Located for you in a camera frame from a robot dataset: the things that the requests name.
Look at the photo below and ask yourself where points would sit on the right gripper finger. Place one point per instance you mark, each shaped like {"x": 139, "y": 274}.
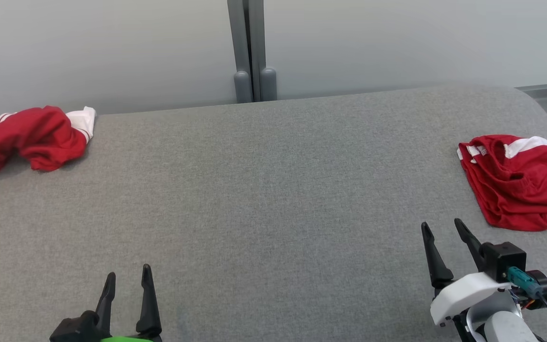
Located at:
{"x": 437, "y": 263}
{"x": 470, "y": 240}

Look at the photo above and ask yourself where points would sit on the grey partition base rail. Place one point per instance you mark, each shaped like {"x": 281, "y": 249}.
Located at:
{"x": 544, "y": 86}

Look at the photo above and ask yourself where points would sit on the red white basketball jersey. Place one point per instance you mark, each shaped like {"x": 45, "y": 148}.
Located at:
{"x": 41, "y": 137}

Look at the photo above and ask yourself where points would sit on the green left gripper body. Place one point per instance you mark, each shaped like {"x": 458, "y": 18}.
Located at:
{"x": 126, "y": 339}

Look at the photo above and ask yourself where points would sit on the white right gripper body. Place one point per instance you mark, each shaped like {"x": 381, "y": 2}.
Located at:
{"x": 463, "y": 294}

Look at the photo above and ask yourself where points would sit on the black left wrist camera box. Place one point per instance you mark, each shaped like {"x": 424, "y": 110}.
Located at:
{"x": 74, "y": 330}

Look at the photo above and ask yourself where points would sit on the grey cylindrical post foot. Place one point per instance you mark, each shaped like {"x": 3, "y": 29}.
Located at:
{"x": 268, "y": 84}
{"x": 243, "y": 88}

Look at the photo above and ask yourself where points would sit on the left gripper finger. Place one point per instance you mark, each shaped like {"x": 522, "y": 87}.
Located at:
{"x": 149, "y": 308}
{"x": 106, "y": 304}

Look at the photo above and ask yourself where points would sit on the red basketball shorts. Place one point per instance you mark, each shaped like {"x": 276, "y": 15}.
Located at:
{"x": 520, "y": 190}

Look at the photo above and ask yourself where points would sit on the grey fabric sofa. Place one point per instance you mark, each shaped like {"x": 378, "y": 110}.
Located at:
{"x": 254, "y": 190}

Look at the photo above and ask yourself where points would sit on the grey metal partition post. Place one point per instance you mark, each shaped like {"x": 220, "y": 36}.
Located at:
{"x": 242, "y": 33}

